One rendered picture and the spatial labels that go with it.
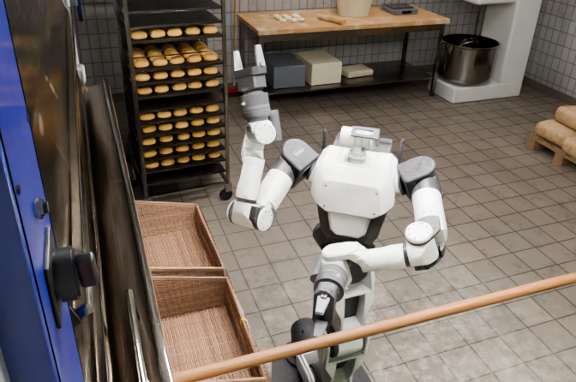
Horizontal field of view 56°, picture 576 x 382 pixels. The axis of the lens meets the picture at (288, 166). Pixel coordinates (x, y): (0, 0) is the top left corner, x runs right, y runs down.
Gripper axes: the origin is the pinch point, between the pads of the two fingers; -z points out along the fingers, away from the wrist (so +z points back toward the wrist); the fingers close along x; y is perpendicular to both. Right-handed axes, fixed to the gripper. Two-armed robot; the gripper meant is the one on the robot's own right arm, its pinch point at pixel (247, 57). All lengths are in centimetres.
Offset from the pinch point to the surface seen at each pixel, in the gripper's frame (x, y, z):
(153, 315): 31, 60, 52
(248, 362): 28, 38, 73
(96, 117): -67, 21, 10
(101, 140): -50, 28, 18
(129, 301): 29, 64, 48
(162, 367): 42, 66, 58
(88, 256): 84, 91, 25
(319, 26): -247, -307, -53
